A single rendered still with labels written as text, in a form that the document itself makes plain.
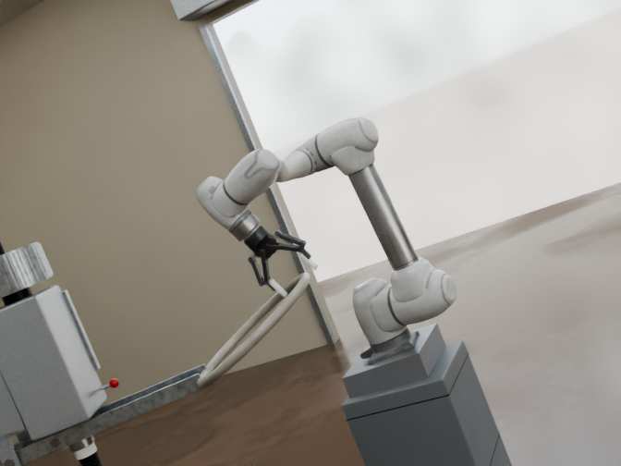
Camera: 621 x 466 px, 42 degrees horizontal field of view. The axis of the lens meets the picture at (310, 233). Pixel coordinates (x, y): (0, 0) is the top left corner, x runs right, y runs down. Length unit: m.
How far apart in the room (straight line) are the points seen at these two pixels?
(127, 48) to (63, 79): 0.79
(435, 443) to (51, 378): 1.31
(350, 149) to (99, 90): 5.54
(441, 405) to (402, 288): 0.42
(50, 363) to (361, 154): 1.21
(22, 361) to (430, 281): 1.35
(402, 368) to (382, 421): 0.20
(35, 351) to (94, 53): 5.72
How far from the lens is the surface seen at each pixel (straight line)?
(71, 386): 2.61
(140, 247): 8.15
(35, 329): 2.61
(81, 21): 8.17
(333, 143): 2.78
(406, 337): 2.98
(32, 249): 2.64
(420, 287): 2.81
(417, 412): 2.90
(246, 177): 2.32
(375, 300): 2.91
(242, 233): 2.42
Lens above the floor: 1.66
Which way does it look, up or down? 5 degrees down
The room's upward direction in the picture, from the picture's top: 22 degrees counter-clockwise
